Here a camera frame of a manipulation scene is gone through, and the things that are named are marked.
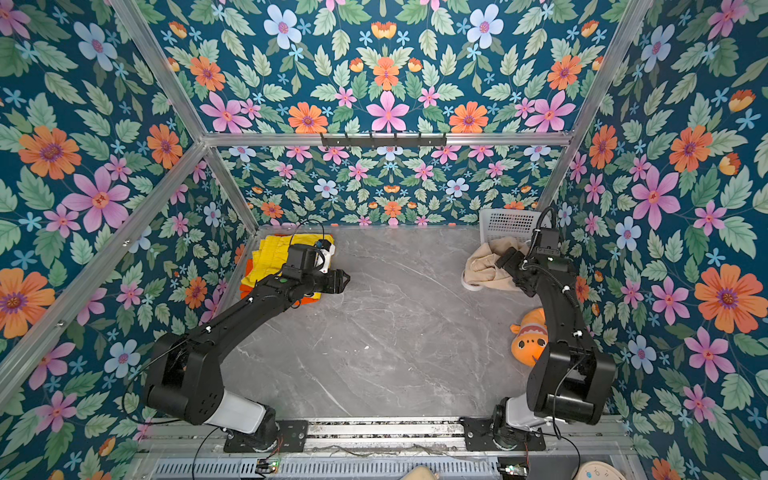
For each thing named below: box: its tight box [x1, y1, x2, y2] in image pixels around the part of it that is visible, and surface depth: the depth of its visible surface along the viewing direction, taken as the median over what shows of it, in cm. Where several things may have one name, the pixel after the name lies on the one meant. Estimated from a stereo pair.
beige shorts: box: [464, 237, 525, 291], surface depth 91 cm
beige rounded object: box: [398, 465, 439, 480], surface depth 67 cm
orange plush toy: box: [510, 307, 549, 367], surface depth 84 cm
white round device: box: [573, 460, 627, 480], surface depth 68 cm
